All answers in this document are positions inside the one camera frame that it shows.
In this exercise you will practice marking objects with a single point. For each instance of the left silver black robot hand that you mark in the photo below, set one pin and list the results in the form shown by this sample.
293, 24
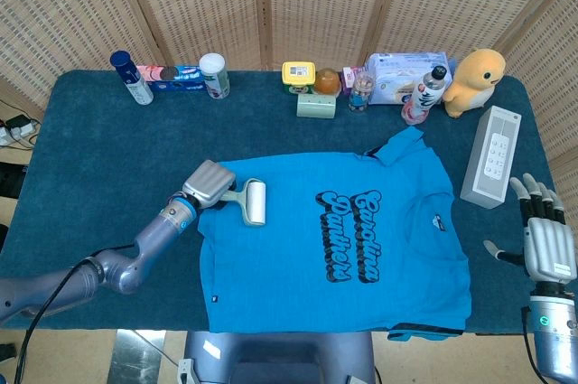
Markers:
207, 183

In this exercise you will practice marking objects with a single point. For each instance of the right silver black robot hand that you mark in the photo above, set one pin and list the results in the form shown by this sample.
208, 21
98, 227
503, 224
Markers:
548, 244

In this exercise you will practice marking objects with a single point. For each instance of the pale green lint roller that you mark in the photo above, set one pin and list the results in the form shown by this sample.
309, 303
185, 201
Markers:
254, 203

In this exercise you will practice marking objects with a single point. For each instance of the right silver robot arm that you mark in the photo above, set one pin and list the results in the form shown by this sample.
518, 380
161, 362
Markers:
555, 339

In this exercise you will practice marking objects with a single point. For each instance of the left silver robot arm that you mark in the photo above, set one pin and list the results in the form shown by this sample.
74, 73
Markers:
113, 266

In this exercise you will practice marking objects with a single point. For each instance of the dark blue table cover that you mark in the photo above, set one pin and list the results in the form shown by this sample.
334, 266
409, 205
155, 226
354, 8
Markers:
113, 153

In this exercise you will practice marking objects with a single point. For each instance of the white power strip box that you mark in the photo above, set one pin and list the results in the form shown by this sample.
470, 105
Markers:
492, 158

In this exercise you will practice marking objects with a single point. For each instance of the green white cylindrical can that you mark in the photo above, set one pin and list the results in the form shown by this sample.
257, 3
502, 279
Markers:
216, 79

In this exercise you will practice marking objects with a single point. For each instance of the blue cookie box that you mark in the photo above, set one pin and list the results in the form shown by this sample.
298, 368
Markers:
174, 79

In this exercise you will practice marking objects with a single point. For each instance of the blue printed t-shirt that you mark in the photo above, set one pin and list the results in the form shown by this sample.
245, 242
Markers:
280, 266

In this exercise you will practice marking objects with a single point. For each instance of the blue white spray can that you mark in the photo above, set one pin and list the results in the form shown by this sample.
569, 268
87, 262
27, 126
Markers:
133, 79

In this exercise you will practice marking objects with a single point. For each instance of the pale green plastic case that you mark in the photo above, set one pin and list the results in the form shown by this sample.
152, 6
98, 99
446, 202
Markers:
316, 106

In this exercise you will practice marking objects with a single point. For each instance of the yellow lidded green tub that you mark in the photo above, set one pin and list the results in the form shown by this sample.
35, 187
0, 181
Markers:
298, 77

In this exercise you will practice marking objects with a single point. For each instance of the orange round jelly cup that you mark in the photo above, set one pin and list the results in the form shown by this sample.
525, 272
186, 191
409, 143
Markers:
327, 82

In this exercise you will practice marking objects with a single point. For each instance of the small purple white box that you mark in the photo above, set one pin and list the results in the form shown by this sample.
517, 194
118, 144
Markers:
348, 79

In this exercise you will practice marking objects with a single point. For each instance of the clear jar with sticks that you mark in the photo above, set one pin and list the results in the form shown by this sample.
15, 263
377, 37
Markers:
360, 92

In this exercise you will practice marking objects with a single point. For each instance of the yellow plush toy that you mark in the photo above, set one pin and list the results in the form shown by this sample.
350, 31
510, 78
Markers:
476, 81

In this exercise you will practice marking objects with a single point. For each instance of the woven wooden folding screen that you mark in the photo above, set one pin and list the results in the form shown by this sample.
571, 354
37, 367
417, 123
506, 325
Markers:
203, 4

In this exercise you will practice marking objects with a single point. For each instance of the blue grey robot torso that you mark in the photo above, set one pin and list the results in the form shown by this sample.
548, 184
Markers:
280, 357

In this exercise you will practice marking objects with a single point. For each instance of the clear drink bottle pink label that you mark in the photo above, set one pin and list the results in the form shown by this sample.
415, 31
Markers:
424, 95

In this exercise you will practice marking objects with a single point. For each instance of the white floor power strip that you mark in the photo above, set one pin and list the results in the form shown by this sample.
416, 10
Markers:
15, 128

